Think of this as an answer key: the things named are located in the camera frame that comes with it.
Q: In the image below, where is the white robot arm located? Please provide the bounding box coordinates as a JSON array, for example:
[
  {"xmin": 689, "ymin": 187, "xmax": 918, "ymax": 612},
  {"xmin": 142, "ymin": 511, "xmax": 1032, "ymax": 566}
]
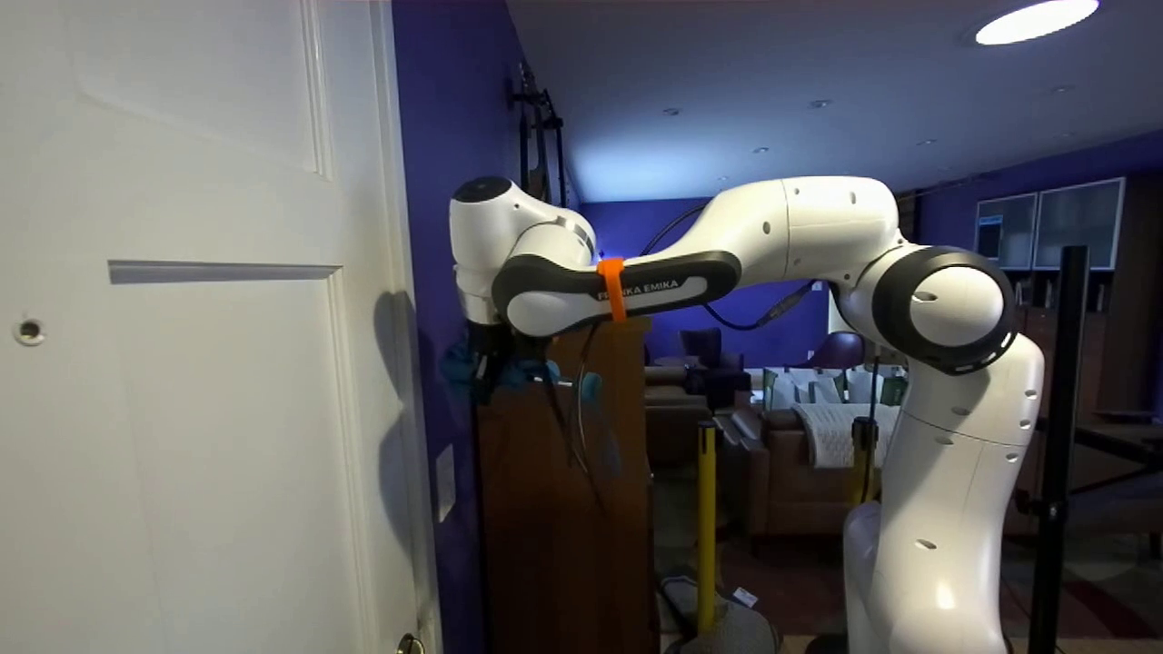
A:
[{"xmin": 448, "ymin": 174, "xmax": 1042, "ymax": 654}]

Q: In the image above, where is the yellow stand pole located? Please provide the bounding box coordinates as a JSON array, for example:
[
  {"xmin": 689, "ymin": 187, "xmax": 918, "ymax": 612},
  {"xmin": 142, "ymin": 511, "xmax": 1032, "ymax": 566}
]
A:
[{"xmin": 694, "ymin": 422, "xmax": 717, "ymax": 637}]

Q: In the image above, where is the white panel door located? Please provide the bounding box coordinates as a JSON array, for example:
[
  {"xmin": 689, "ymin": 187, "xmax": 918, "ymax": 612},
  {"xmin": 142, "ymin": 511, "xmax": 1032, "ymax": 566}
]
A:
[{"xmin": 0, "ymin": 0, "xmax": 444, "ymax": 654}]

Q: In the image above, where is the brown wooden cabinet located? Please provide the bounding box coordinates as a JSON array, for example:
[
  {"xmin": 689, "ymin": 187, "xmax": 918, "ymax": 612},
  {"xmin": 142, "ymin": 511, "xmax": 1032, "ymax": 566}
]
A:
[{"xmin": 477, "ymin": 321, "xmax": 658, "ymax": 654}]

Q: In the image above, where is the round ceiling light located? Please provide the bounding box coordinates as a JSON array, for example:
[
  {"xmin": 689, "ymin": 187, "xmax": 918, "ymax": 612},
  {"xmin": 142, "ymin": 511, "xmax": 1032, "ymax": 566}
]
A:
[{"xmin": 975, "ymin": 0, "xmax": 1102, "ymax": 47}]

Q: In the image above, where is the black tripod pole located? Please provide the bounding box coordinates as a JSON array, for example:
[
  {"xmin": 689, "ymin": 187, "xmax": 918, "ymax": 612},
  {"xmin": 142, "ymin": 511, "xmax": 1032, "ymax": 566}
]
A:
[{"xmin": 1028, "ymin": 248, "xmax": 1089, "ymax": 654}]

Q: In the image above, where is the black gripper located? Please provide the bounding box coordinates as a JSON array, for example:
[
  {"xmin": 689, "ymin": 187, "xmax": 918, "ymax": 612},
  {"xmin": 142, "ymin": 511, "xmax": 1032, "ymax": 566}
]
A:
[{"xmin": 469, "ymin": 322, "xmax": 541, "ymax": 401}]

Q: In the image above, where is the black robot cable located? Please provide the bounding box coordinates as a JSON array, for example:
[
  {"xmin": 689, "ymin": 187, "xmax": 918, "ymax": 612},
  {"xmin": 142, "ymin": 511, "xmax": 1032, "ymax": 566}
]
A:
[{"xmin": 649, "ymin": 212, "xmax": 838, "ymax": 337}]

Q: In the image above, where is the white framed window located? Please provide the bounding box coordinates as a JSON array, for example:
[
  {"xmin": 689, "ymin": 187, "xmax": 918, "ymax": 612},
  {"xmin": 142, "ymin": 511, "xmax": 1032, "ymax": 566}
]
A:
[{"xmin": 975, "ymin": 177, "xmax": 1128, "ymax": 271}]

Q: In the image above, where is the orange strap on arm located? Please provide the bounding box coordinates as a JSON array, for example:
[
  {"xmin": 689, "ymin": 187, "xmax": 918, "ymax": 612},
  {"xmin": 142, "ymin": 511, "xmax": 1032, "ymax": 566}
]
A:
[{"xmin": 593, "ymin": 253, "xmax": 633, "ymax": 326}]

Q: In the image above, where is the door peephole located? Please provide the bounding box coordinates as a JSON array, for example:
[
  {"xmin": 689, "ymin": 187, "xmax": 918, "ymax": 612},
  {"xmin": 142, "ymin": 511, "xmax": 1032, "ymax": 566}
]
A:
[{"xmin": 16, "ymin": 321, "xmax": 48, "ymax": 348}]

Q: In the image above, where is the white wall light switch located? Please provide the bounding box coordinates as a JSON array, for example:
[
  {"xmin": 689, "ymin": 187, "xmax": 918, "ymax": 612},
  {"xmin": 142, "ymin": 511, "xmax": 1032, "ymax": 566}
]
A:
[{"xmin": 432, "ymin": 443, "xmax": 458, "ymax": 523}]

